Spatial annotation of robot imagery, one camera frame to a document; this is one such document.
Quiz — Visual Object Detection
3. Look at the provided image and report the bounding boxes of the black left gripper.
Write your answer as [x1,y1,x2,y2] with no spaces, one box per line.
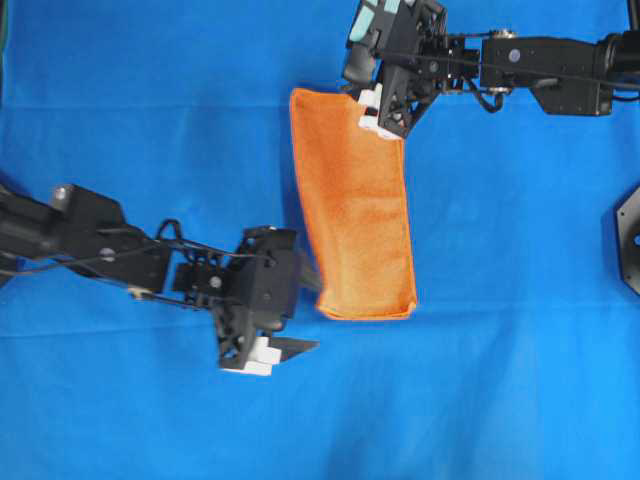
[172,226,323,375]

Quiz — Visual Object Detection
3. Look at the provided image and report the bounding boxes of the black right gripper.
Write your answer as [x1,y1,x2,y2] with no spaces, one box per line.
[347,1,480,140]

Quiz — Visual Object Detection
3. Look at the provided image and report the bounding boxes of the orange towel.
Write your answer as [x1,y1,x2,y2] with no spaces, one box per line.
[290,88,418,321]

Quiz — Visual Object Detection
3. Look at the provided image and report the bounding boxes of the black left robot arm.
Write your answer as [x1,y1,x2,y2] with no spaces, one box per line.
[1,184,322,376]

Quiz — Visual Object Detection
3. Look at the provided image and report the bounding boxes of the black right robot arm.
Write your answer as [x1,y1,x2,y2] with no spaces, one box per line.
[342,1,639,140]

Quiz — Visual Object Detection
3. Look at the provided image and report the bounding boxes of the blue table cloth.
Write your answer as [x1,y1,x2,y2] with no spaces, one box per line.
[1,1,639,479]

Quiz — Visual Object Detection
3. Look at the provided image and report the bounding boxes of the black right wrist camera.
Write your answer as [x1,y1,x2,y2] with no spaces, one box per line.
[342,43,377,85]

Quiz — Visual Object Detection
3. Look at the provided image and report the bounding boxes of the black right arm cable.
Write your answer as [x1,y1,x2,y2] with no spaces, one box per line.
[472,84,511,114]

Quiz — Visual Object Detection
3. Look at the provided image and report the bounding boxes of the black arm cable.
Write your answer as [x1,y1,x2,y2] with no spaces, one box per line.
[94,217,261,261]
[472,84,511,114]

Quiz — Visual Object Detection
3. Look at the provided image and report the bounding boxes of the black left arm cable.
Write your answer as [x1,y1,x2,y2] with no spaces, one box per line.
[94,217,261,261]

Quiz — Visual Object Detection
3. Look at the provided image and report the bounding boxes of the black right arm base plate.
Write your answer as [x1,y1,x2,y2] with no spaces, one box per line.
[602,183,639,300]

